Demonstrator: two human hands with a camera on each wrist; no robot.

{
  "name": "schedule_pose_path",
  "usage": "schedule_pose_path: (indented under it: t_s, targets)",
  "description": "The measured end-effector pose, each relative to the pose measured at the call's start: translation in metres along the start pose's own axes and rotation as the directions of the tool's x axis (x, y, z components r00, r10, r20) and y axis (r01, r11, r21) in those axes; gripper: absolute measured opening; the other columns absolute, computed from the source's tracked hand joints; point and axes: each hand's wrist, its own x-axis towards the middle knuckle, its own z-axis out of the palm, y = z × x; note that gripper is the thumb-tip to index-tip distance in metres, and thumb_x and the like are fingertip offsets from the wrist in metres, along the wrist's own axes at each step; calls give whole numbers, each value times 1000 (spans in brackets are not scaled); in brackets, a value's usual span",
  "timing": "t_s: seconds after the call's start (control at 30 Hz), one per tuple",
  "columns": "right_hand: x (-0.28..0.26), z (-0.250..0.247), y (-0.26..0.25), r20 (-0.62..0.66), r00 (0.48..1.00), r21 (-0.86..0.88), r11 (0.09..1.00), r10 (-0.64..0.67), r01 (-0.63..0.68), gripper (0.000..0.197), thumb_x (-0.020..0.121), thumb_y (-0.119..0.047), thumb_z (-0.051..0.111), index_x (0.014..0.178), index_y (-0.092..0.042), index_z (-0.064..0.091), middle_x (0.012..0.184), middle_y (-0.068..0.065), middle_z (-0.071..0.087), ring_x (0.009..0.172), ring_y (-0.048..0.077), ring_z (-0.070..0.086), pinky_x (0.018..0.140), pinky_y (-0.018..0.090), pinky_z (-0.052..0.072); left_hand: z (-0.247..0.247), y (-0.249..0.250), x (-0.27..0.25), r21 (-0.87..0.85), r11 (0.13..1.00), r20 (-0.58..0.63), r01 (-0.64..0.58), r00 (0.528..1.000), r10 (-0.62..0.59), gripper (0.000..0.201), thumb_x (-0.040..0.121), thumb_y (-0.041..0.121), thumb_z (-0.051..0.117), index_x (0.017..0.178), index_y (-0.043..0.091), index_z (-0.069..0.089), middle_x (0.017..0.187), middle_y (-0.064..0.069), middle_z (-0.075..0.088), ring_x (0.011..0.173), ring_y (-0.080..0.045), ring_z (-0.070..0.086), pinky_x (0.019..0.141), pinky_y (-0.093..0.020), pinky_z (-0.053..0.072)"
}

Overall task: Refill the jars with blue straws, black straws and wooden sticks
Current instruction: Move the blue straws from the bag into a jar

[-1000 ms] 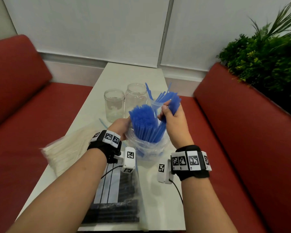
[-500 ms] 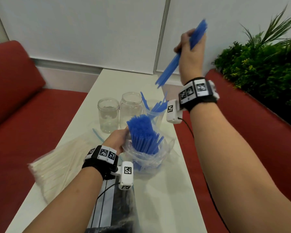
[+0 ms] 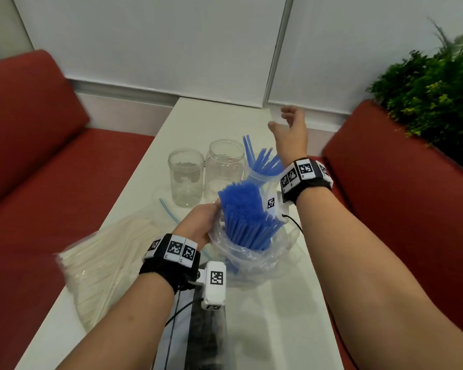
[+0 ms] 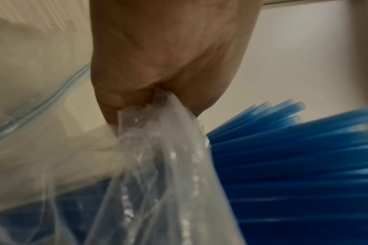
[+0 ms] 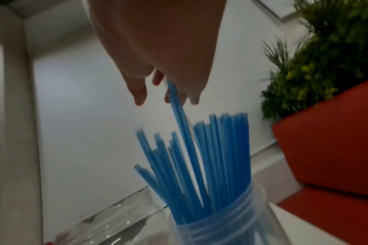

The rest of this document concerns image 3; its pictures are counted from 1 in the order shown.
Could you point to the person's left hand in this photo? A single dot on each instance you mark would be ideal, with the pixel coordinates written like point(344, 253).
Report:
point(198, 223)

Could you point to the person's right hand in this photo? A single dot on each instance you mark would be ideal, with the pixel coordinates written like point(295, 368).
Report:
point(293, 138)

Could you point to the small bunch of blue straws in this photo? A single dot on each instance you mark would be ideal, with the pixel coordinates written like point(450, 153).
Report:
point(262, 161)

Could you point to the clear glass jar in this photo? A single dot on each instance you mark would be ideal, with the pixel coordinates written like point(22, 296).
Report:
point(186, 181)
point(223, 169)

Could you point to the large bundle of blue straws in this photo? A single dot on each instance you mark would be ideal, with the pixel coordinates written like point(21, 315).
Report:
point(243, 211)

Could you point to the frosted plastic jar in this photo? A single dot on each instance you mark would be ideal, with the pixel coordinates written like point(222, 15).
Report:
point(254, 181)

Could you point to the clear plastic bag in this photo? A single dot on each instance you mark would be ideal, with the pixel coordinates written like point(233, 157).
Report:
point(262, 265)

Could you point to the bag of black straws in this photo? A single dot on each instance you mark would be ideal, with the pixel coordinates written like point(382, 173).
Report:
point(204, 342)

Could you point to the person's right forearm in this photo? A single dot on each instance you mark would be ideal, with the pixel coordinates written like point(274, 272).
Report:
point(370, 285)

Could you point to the person's left forearm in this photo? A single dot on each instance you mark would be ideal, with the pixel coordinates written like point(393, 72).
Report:
point(119, 331)

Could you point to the clear blue-zip bag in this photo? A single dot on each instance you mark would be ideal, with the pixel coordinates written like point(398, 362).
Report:
point(166, 208)

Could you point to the black right wristband with markers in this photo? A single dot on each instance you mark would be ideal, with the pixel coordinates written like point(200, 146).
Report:
point(308, 184)

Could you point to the black wristband with markers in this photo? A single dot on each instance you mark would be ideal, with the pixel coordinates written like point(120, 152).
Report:
point(308, 184)
point(166, 269)

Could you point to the black left wristband with markers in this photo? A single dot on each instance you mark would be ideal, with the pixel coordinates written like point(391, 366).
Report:
point(166, 269)

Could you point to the clear bag with white strips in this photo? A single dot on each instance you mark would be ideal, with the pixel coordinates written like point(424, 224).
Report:
point(177, 342)

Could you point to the red sofa beside plant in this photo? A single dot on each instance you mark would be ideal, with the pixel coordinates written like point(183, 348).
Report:
point(409, 188)

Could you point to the green plant hedge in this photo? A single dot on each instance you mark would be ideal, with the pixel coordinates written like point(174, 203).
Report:
point(436, 100)

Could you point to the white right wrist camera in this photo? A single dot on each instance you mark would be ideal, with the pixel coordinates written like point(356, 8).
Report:
point(279, 209)

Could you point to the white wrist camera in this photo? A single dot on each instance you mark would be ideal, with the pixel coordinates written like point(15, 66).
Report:
point(214, 294)
point(279, 209)

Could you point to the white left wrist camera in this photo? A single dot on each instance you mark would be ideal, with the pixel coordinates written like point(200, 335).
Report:
point(214, 294)

